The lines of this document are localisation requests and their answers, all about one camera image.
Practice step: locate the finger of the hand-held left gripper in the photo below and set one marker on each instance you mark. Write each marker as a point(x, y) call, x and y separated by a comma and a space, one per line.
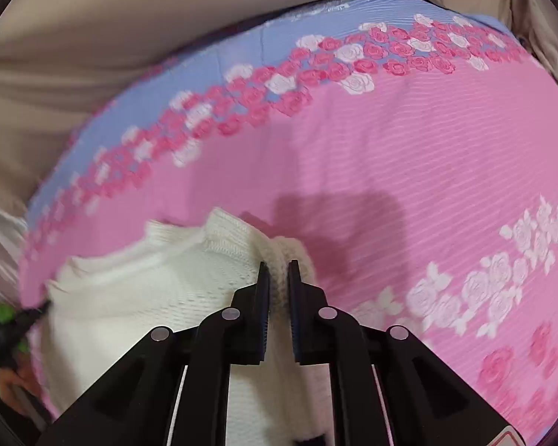
point(30, 318)

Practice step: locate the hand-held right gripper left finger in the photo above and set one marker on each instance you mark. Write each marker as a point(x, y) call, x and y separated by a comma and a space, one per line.
point(262, 309)

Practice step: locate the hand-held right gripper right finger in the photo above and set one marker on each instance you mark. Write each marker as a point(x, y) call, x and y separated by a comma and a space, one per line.
point(295, 309)

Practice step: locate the white red black knit sweater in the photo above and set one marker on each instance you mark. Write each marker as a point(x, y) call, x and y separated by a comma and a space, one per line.
point(144, 292)

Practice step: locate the person's left hand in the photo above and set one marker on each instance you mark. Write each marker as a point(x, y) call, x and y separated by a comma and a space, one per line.
point(18, 378)

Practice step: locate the white satin curtain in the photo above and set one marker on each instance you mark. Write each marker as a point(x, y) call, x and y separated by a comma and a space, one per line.
point(0, 241)

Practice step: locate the pink blue floral bedsheet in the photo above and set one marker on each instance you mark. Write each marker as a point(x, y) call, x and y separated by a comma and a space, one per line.
point(400, 148)

